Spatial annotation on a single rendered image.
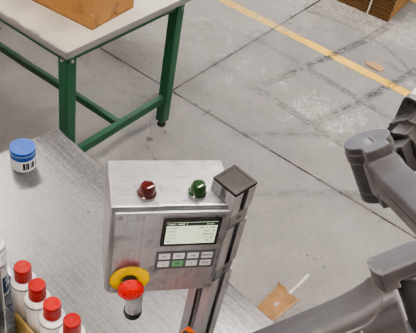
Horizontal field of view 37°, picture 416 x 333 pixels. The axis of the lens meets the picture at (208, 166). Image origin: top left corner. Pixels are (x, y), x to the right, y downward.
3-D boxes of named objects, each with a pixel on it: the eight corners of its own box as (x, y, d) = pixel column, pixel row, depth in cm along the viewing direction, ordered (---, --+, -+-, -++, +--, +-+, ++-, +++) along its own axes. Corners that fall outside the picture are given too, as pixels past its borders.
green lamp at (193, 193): (186, 187, 86) (188, 176, 84) (204, 187, 87) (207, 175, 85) (189, 201, 84) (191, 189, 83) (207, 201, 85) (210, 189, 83)
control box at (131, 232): (101, 244, 100) (106, 159, 88) (203, 241, 104) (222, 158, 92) (104, 296, 93) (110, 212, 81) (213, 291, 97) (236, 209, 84)
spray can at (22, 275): (9, 323, 132) (2, 264, 119) (30, 310, 135) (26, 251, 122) (23, 339, 130) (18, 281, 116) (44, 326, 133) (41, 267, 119)
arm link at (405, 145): (422, 162, 104) (413, 134, 102) (397, 193, 97) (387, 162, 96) (372, 166, 110) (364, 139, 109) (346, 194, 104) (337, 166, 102)
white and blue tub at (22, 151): (14, 175, 171) (12, 156, 166) (8, 158, 175) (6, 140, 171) (39, 170, 174) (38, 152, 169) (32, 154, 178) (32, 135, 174)
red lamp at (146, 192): (136, 188, 84) (137, 176, 83) (154, 187, 85) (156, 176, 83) (137, 202, 83) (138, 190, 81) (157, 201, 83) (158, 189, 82)
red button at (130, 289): (117, 271, 90) (119, 289, 88) (143, 270, 91) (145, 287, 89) (115, 287, 92) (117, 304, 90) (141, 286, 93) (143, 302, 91)
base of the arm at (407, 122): (426, 166, 111) (454, 115, 103) (409, 189, 106) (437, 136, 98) (384, 143, 115) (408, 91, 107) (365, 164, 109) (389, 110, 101)
